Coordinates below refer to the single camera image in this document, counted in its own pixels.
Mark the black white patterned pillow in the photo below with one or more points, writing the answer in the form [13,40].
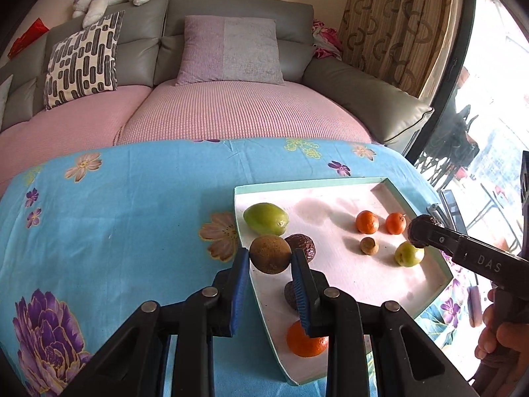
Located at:
[84,63]

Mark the light grey small pillow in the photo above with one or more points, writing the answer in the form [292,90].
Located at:
[4,93]

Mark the small brown longan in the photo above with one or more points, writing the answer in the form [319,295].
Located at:
[368,246]

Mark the dark red wrinkled date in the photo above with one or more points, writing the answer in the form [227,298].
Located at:
[289,295]

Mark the small orange tangerine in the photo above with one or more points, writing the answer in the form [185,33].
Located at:
[367,222]
[396,223]

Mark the red bag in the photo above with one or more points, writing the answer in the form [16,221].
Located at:
[34,32]

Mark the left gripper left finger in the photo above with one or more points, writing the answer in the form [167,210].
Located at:
[237,283]

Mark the large orange tangerine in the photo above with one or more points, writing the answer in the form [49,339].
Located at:
[302,345]

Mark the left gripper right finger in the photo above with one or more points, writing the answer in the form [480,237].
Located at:
[304,288]

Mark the grey metal rack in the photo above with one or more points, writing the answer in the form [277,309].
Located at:
[447,211]

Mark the grey leather sofa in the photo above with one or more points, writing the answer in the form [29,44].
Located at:
[151,44]

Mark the dark purple passion fruit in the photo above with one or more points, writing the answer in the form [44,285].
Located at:
[304,243]

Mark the small green jujube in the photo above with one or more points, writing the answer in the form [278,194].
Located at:
[407,255]

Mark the large green jujube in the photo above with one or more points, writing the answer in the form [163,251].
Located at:
[266,218]

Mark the blue floral tablecloth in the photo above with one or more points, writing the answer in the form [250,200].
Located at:
[87,238]

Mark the teal shallow cardboard tray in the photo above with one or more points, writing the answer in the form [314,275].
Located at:
[325,210]

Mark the brown patterned curtain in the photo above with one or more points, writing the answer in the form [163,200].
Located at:
[406,43]

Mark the pink cloth on sofa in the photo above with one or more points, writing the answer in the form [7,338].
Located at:
[325,41]

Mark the pink sofa seat cover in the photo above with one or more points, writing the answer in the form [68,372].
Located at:
[197,112]

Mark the lilac grey square pillow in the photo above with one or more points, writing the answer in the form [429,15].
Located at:
[222,49]

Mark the person's right hand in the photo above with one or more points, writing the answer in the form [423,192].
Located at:
[508,335]

